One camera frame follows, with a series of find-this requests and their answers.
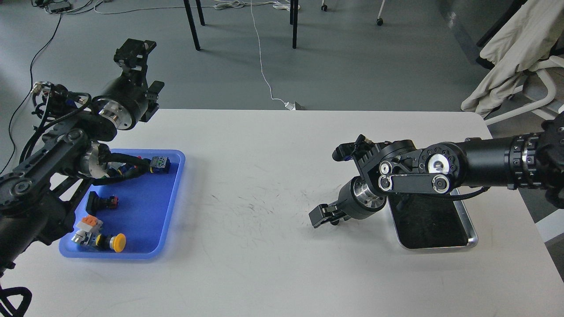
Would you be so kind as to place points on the yellow push button switch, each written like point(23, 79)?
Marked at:
point(114, 243)

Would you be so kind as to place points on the black table leg left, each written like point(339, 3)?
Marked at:
point(191, 20)

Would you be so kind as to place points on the black table leg right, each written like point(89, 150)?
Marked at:
point(294, 9)

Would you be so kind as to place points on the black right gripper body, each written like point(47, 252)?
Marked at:
point(357, 201)

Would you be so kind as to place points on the orange grey terminal block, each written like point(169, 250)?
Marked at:
point(89, 228)

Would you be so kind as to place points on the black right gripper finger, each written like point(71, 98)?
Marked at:
point(321, 214)
point(337, 217)

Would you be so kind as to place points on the blue plastic tray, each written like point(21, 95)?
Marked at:
point(143, 214)

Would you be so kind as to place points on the silver metal tray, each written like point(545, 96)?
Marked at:
point(431, 224)

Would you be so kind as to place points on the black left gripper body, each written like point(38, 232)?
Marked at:
point(124, 102)

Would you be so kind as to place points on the black switch with red tip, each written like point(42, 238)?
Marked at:
point(96, 203)

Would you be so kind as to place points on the beige cloth on chair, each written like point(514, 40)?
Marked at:
point(525, 39)

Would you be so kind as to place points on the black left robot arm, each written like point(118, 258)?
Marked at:
point(68, 152)

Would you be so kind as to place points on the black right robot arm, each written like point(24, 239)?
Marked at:
point(446, 170)

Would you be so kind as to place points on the red emergency stop button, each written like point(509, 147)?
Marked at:
point(156, 164)

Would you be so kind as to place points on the black table leg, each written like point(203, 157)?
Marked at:
point(294, 9)
point(191, 20)

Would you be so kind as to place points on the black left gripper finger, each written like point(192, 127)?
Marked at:
point(132, 58)
point(152, 95)

